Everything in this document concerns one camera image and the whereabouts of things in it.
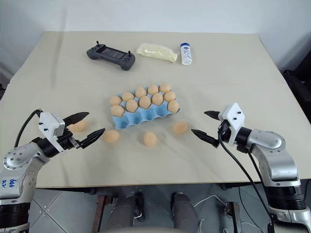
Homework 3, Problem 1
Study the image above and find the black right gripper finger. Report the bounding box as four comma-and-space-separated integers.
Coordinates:
204, 110, 221, 121
191, 129, 219, 147

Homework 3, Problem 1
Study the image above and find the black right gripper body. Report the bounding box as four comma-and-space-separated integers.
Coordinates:
217, 120, 234, 148

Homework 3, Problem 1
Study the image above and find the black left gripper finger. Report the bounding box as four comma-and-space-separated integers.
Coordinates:
78, 128, 106, 150
63, 112, 90, 127

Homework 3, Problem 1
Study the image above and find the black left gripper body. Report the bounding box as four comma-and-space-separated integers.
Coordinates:
57, 129, 83, 150

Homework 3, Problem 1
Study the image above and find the blue egg carton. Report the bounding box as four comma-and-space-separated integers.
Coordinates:
109, 87, 183, 130

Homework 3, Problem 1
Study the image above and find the white bottle with blue label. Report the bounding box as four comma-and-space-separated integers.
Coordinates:
179, 43, 193, 66

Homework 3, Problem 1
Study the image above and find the dark grey remote controller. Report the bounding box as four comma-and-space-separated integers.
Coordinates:
86, 40, 137, 72

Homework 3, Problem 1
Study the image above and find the grey rounded robot leg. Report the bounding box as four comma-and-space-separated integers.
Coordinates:
114, 191, 145, 230
172, 191, 201, 230

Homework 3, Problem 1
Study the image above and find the clear bag of white grains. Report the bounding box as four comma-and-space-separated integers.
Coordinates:
135, 42, 178, 63

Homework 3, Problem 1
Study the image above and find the black chair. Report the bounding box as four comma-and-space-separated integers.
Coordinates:
281, 36, 311, 108

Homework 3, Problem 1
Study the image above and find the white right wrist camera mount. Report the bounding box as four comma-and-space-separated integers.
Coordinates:
217, 102, 245, 147

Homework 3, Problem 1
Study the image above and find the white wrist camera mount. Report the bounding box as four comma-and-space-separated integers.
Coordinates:
217, 102, 245, 147
38, 112, 66, 153

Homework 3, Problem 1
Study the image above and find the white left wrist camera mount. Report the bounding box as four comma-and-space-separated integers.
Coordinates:
38, 112, 66, 153

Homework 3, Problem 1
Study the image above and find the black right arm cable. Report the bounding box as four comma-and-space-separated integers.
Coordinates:
217, 126, 276, 233

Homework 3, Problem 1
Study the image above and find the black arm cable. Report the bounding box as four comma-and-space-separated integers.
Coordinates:
217, 126, 276, 233
14, 109, 44, 149

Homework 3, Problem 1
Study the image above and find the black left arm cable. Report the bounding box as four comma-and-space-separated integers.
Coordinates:
14, 109, 44, 149

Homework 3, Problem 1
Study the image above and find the white floor cable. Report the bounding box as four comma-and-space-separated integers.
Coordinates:
193, 195, 228, 210

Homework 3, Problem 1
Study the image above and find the rusty metal frame bar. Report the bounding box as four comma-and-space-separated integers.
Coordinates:
225, 200, 242, 233
91, 195, 107, 233

